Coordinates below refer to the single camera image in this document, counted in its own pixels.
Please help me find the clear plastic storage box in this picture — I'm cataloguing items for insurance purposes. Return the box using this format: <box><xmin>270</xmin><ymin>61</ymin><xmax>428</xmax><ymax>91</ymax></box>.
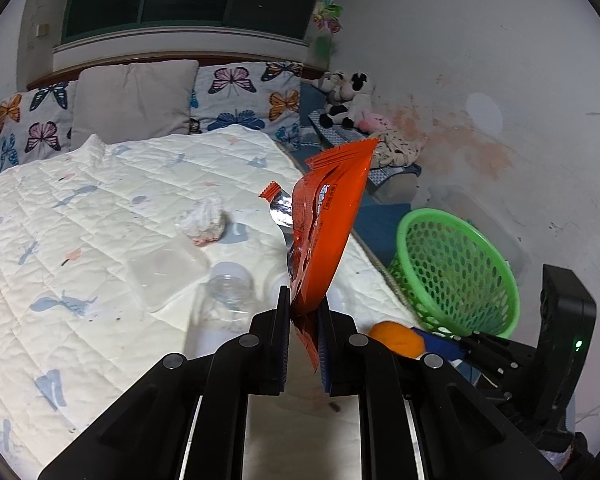
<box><xmin>427</xmin><ymin>185</ymin><xmax>531</xmax><ymax>276</ymax></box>

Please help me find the black white cow plush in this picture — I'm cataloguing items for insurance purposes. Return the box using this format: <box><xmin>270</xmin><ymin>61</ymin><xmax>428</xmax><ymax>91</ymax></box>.
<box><xmin>320</xmin><ymin>70</ymin><xmax>376</xmax><ymax>131</ymax></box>

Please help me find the clear plastic bottle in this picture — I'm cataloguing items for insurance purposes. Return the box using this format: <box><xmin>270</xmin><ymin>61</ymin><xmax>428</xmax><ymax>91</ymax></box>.
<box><xmin>192</xmin><ymin>260</ymin><xmax>256</xmax><ymax>356</ymax></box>

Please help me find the beige pillow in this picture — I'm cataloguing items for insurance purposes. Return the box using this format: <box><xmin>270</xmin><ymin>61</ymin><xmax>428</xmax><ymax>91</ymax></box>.
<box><xmin>70</xmin><ymin>59</ymin><xmax>201</xmax><ymax>151</ymax></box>

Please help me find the butterfly print pillow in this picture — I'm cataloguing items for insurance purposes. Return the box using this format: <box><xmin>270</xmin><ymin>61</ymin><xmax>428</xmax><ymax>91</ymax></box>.
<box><xmin>187</xmin><ymin>60</ymin><xmax>305</xmax><ymax>151</ymax></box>
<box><xmin>0</xmin><ymin>80</ymin><xmax>78</xmax><ymax>173</ymax></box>

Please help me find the orange mandarin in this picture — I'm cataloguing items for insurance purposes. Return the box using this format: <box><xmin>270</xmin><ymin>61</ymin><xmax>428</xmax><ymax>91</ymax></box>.
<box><xmin>369</xmin><ymin>321</ymin><xmax>427</xmax><ymax>359</ymax></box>

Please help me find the crumpled white tissue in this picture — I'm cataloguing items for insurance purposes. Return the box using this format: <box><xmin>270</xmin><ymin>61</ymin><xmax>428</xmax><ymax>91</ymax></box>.
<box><xmin>175</xmin><ymin>197</ymin><xmax>226</xmax><ymax>246</ymax></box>

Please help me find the green plastic basket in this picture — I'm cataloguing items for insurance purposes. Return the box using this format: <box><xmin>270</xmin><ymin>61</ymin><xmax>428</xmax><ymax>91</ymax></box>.
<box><xmin>385</xmin><ymin>208</ymin><xmax>521</xmax><ymax>339</ymax></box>

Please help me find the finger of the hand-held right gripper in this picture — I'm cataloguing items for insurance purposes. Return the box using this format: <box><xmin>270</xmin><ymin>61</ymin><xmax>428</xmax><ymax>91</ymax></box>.
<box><xmin>412</xmin><ymin>327</ymin><xmax>512</xmax><ymax>362</ymax></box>
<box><xmin>462</xmin><ymin>354</ymin><xmax>532</xmax><ymax>392</ymax></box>

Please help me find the clear plastic lid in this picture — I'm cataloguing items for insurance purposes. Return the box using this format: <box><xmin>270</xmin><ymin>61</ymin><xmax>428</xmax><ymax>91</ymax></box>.
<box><xmin>125</xmin><ymin>245</ymin><xmax>211</xmax><ymax>313</ymax></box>

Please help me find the white quilted blanket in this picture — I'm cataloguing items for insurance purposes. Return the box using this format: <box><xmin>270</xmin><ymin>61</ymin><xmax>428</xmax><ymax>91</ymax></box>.
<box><xmin>0</xmin><ymin>125</ymin><xmax>416</xmax><ymax>476</ymax></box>

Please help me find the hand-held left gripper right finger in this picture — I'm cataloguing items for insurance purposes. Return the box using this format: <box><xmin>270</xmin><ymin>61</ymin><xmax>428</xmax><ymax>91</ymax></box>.
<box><xmin>317</xmin><ymin>305</ymin><xmax>563</xmax><ymax>480</ymax></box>

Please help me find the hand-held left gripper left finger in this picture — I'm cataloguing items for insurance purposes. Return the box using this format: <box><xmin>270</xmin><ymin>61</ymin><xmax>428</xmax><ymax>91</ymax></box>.
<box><xmin>37</xmin><ymin>285</ymin><xmax>291</xmax><ymax>480</ymax></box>

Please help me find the beige spotted cloth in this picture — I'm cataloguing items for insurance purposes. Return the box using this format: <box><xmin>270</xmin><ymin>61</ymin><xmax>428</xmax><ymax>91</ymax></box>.
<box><xmin>370</xmin><ymin>130</ymin><xmax>426</xmax><ymax>169</ymax></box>

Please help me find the orange snack wrapper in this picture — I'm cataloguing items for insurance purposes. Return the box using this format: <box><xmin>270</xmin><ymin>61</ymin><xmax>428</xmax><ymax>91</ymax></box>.
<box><xmin>260</xmin><ymin>137</ymin><xmax>381</xmax><ymax>373</ymax></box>

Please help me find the brown wooden bed rail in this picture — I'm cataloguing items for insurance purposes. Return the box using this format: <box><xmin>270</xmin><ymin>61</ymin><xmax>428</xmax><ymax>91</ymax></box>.
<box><xmin>27</xmin><ymin>52</ymin><xmax>306</xmax><ymax>90</ymax></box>

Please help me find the colourful wall flower decoration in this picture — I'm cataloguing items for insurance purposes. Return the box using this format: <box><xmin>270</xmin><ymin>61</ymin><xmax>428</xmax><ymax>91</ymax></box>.
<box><xmin>312</xmin><ymin>0</ymin><xmax>346</xmax><ymax>56</ymax></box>

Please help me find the pink plush toy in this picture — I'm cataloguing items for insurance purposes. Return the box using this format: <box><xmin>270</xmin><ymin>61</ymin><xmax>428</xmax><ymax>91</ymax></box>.
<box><xmin>357</xmin><ymin>112</ymin><xmax>396</xmax><ymax>134</ymax></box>

